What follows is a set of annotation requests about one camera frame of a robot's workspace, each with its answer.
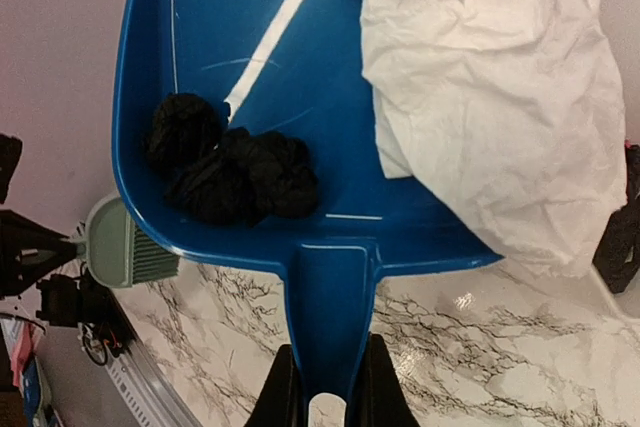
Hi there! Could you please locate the blue plastic dustpan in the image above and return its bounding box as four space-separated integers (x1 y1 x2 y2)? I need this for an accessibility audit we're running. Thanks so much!
112 0 496 426

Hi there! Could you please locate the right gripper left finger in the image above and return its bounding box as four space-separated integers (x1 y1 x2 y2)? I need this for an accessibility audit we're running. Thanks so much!
244 344 303 427

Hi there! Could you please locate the small black paper ball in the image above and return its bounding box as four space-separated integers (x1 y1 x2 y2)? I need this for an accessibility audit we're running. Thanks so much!
143 93 227 177

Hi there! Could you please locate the green hand brush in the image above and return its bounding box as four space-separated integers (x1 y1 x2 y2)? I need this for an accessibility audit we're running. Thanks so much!
73 193 179 289

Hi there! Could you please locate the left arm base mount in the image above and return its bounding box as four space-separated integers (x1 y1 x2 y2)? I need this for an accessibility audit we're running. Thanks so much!
36 270 133 367

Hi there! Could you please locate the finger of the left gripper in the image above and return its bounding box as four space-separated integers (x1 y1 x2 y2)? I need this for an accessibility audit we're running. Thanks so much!
1 210 75 297

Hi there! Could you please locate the small black paper scrap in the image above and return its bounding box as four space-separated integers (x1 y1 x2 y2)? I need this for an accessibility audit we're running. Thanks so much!
165 127 319 227

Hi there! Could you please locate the white crumpled paper scrap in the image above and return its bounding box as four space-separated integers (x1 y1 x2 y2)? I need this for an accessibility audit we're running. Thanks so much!
360 0 626 276

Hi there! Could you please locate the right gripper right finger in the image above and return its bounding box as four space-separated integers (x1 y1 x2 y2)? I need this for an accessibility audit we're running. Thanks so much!
359 334 419 427

